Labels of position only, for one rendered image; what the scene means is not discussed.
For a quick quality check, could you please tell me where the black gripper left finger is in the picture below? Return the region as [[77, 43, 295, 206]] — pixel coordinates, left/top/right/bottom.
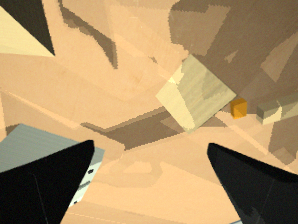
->
[[0, 140, 95, 224]]

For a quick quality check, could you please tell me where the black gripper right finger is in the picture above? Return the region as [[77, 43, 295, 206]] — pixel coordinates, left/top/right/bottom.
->
[[206, 143, 298, 224]]

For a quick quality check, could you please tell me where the small orange block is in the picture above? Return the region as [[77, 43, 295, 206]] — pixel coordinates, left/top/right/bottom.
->
[[230, 98, 247, 119]]

